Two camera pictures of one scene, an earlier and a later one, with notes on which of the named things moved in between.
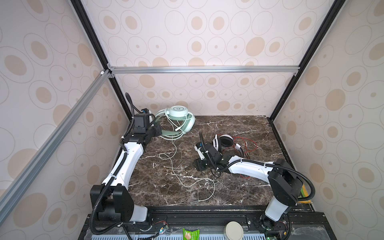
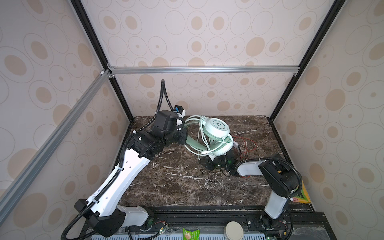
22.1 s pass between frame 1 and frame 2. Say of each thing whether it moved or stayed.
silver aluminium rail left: stayed
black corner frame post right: stayed
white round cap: stayed
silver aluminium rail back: stayed
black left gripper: moved
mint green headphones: moved
